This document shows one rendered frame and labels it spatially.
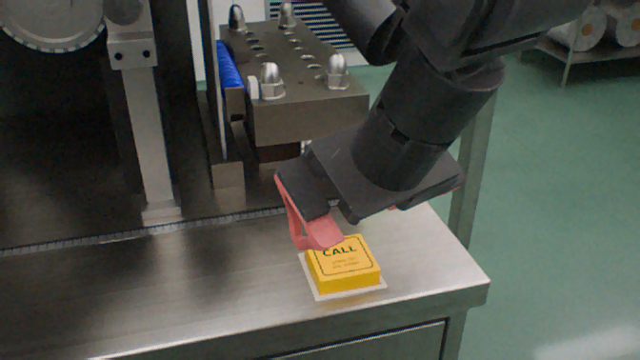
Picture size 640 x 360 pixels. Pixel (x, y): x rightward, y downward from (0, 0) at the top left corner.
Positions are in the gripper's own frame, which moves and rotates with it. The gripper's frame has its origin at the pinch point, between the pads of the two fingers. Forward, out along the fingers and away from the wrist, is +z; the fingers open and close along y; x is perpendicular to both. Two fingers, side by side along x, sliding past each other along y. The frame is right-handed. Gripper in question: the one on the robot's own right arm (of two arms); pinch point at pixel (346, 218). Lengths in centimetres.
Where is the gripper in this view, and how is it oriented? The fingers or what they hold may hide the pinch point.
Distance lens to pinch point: 46.0
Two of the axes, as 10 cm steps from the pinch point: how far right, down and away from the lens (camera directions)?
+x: 5.1, 7.9, -3.4
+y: -8.1, 3.1, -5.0
